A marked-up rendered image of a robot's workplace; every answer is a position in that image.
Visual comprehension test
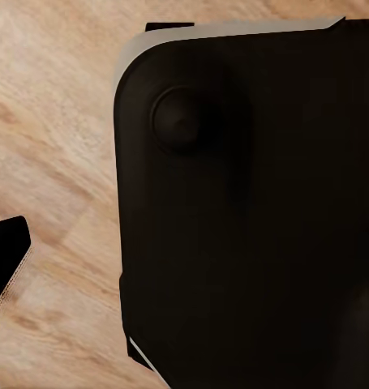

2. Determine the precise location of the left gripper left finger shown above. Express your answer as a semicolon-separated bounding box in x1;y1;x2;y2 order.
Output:
0;216;31;295

